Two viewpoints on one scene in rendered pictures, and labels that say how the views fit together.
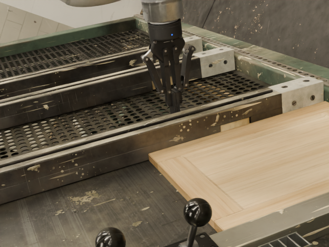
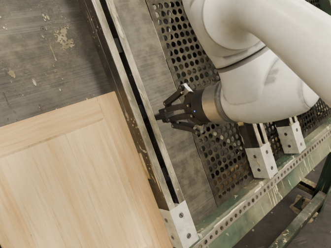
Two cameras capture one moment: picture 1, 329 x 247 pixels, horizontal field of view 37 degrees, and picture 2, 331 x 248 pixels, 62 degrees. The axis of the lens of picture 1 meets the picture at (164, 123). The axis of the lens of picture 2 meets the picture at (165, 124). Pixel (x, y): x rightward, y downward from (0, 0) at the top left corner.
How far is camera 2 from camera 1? 0.73 m
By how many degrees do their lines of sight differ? 33
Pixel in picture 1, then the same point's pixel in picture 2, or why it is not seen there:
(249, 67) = (246, 190)
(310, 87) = (178, 237)
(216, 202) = (15, 137)
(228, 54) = (265, 173)
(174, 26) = (201, 113)
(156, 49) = (189, 97)
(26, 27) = not seen: outside the picture
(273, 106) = (160, 201)
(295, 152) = (87, 211)
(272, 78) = (223, 207)
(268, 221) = not seen: outside the picture
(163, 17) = (204, 101)
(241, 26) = not seen: outside the picture
